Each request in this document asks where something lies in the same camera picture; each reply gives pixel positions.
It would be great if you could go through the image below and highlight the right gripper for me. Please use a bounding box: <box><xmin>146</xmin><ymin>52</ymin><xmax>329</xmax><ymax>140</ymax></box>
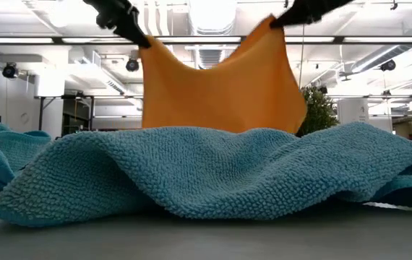
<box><xmin>269</xmin><ymin>0</ymin><xmax>355</xmax><ymax>30</ymax></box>

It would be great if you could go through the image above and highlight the white cylindrical appliance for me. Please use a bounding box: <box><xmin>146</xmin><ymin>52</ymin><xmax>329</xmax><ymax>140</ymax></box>
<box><xmin>337</xmin><ymin>97</ymin><xmax>369</xmax><ymax>126</ymax></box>

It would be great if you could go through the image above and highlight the orange microfiber towel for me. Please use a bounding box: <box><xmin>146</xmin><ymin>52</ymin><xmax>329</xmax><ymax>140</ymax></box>
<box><xmin>139</xmin><ymin>14</ymin><xmax>308</xmax><ymax>135</ymax></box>

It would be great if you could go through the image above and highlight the black metal rack frame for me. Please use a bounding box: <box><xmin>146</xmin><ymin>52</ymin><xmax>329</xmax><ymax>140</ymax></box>
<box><xmin>34</xmin><ymin>94</ymin><xmax>145</xmax><ymax>131</ymax></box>

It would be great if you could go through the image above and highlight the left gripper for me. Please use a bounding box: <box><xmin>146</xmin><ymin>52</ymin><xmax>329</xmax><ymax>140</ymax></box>
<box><xmin>82</xmin><ymin>0</ymin><xmax>153</xmax><ymax>50</ymax></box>

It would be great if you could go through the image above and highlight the black ceiling spotlight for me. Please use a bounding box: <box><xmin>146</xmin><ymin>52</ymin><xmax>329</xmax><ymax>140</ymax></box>
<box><xmin>1</xmin><ymin>62</ymin><xmax>20</xmax><ymax>79</ymax></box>
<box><xmin>125</xmin><ymin>57</ymin><xmax>140</xmax><ymax>73</ymax></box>
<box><xmin>379</xmin><ymin>58</ymin><xmax>397</xmax><ymax>72</ymax></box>

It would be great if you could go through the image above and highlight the blue microfiber towel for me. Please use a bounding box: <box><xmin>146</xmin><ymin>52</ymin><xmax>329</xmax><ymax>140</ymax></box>
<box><xmin>0</xmin><ymin>121</ymin><xmax>412</xmax><ymax>228</ymax></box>

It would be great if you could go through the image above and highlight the small potted artificial plant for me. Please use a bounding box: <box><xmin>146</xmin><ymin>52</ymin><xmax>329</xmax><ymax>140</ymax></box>
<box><xmin>295</xmin><ymin>85</ymin><xmax>340</xmax><ymax>138</ymax></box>

